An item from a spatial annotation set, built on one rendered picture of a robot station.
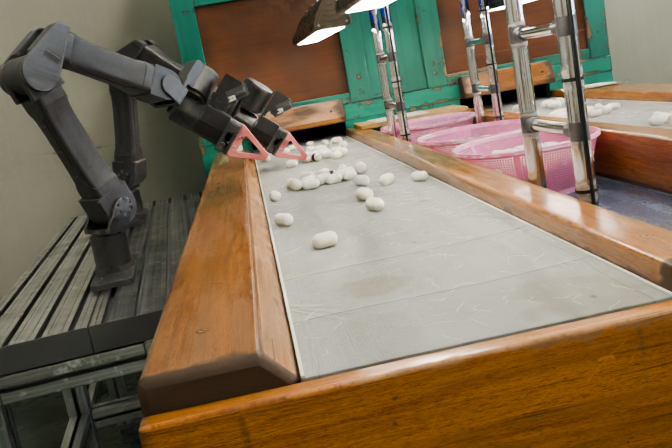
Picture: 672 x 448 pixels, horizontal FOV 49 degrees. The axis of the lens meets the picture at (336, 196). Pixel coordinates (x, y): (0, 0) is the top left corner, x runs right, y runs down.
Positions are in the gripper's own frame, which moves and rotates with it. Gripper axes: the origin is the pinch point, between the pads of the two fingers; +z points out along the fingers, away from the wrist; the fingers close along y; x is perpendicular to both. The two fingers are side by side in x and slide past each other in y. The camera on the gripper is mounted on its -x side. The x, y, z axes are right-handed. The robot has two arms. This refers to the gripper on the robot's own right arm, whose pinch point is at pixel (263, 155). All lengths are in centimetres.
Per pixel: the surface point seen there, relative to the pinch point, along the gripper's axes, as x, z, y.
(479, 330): -2, 14, -94
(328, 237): 1, 8, -57
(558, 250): -11, 25, -78
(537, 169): -20, 29, -53
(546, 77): -60, 72, 79
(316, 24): -28.4, -3.2, 7.3
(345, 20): -32.2, 1.6, 7.3
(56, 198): 67, -52, 162
